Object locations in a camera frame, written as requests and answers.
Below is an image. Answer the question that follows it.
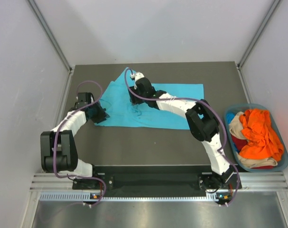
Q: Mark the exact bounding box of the red t shirt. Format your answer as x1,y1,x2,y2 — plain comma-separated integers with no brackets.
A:
231,135,278,169

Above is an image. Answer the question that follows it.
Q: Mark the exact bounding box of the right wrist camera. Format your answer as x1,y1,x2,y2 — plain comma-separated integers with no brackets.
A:
130,72,145,82

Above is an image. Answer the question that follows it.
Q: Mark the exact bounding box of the orange t shirt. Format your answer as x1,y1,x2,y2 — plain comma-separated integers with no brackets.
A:
239,108,284,162

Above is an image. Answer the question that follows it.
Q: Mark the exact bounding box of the blue laundry basket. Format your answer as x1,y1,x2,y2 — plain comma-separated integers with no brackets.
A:
224,104,288,172

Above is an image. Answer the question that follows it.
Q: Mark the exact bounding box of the cyan t shirt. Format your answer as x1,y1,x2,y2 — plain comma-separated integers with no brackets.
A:
96,72,204,130

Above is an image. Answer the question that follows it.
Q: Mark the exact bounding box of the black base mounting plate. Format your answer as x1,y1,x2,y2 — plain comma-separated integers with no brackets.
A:
72,165,242,198

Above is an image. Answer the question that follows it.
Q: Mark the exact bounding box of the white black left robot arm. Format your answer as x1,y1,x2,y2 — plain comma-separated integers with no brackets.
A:
40,92,109,189

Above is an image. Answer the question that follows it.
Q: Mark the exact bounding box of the white slotted cable duct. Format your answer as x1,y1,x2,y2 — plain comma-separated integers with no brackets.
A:
39,192,229,202

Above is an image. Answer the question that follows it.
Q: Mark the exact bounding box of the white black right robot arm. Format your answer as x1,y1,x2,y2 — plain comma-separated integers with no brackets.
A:
128,72,233,188

